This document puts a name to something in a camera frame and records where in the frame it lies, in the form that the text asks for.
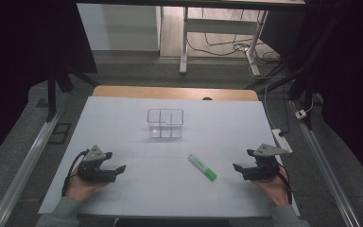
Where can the person's right hand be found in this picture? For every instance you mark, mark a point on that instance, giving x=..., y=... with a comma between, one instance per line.
x=275, y=190

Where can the person's left hand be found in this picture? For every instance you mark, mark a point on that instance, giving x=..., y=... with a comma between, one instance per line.
x=77, y=189

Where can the black floor frame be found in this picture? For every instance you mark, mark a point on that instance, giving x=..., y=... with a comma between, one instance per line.
x=60, y=134

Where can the black plug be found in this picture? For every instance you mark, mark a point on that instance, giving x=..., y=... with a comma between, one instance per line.
x=283, y=133

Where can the small white adapter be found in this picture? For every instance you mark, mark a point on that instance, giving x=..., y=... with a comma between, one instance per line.
x=301, y=114

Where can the dark curtain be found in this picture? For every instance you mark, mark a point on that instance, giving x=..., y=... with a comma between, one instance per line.
x=22, y=47
x=353, y=63

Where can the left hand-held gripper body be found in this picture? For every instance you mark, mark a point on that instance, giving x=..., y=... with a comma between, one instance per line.
x=92, y=172

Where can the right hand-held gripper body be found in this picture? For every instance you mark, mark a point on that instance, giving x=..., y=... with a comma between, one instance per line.
x=264, y=170

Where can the white table cover sheet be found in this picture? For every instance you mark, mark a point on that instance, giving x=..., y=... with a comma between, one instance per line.
x=170, y=195

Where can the black metal stand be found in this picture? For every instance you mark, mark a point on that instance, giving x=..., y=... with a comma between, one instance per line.
x=299, y=85
x=55, y=91

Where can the clear plastic compartment box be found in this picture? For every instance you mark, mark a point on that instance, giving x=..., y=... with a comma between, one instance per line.
x=165, y=124

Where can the green highlighter pen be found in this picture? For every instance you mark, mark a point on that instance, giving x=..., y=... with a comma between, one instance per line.
x=202, y=167

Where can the white power strip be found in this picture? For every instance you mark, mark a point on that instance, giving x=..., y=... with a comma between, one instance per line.
x=282, y=141

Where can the aluminium rail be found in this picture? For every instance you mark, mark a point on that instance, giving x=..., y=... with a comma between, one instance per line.
x=324, y=164
x=25, y=164

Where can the white cabinet panel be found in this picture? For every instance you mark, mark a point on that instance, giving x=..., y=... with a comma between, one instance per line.
x=119, y=28

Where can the white desk frame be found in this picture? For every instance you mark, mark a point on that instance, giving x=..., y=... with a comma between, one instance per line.
x=217, y=26

